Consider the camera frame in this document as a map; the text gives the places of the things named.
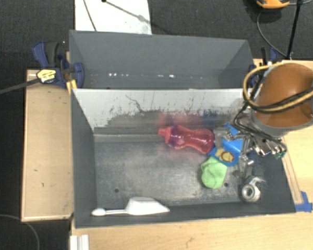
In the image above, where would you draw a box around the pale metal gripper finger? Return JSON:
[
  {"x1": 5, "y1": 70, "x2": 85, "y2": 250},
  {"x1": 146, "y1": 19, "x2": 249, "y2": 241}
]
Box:
[
  {"x1": 238, "y1": 149, "x2": 247, "y2": 176},
  {"x1": 246, "y1": 157, "x2": 255, "y2": 179}
]

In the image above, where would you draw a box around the blue box with lion print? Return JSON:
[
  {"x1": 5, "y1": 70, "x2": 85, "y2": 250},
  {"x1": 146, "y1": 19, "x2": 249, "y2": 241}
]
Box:
[{"x1": 208, "y1": 123, "x2": 245, "y2": 168}]

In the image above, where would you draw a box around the grey angular object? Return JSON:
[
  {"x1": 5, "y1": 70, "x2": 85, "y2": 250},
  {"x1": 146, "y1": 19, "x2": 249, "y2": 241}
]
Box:
[{"x1": 213, "y1": 127, "x2": 234, "y2": 147}]

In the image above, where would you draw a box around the green cloth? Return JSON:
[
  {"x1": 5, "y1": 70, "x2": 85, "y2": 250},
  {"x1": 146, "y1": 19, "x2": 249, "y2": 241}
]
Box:
[{"x1": 200, "y1": 156, "x2": 228, "y2": 190}]

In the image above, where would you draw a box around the red plastic bottle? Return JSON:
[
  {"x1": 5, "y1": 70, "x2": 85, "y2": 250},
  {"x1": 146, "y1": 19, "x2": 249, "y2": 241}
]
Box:
[{"x1": 158, "y1": 124, "x2": 215, "y2": 155}]

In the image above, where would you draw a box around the grey metal bin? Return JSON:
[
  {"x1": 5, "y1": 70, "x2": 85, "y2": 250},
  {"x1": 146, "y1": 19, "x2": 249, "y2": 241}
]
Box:
[{"x1": 68, "y1": 29, "x2": 297, "y2": 229}]

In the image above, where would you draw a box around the white plastic scoop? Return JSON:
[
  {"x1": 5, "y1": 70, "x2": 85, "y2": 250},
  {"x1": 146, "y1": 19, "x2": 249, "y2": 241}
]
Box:
[{"x1": 91, "y1": 196, "x2": 171, "y2": 217}]

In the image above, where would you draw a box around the pale wood board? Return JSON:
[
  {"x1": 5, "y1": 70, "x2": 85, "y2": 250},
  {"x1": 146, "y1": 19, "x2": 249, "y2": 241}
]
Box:
[{"x1": 21, "y1": 69, "x2": 75, "y2": 222}]

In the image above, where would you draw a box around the silver metal ring piece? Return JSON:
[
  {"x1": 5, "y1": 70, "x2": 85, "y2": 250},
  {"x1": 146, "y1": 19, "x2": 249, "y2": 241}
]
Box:
[{"x1": 239, "y1": 176, "x2": 263, "y2": 203}]

